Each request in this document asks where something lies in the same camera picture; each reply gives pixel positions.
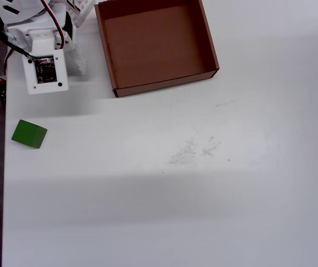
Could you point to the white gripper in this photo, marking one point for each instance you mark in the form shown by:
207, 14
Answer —
79, 59

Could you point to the green cube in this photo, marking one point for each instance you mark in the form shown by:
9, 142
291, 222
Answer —
27, 133

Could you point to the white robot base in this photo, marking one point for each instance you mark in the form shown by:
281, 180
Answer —
85, 12

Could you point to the brown cardboard box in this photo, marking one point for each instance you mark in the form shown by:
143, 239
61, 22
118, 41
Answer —
153, 47

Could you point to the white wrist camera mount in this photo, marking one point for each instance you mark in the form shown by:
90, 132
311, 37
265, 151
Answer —
31, 80

